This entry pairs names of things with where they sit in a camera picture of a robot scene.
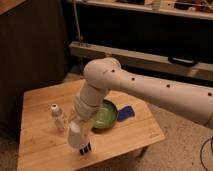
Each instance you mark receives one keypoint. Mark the long grey case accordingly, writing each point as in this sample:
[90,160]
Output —
[153,62]

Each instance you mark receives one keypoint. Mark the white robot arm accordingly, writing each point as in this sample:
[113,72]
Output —
[190,101]

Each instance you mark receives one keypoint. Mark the black case handle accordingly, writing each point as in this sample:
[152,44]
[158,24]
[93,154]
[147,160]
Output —
[182,63]

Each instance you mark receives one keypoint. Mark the black and white eraser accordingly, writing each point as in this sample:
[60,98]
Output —
[86,149]

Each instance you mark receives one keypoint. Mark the metal stand pole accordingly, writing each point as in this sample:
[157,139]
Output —
[79,36]

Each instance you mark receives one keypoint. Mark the green bowl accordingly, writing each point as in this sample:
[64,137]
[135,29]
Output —
[106,116]

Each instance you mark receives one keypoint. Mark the wooden shelf board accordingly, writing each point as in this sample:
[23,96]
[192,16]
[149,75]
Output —
[142,8]

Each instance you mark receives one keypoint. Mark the white ceramic cup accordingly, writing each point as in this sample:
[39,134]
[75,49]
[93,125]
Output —
[76,139]

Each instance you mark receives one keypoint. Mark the small clear plastic bottle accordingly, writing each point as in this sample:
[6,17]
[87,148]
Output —
[59,117]

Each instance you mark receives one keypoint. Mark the wooden low table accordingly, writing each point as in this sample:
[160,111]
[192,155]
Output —
[43,148]

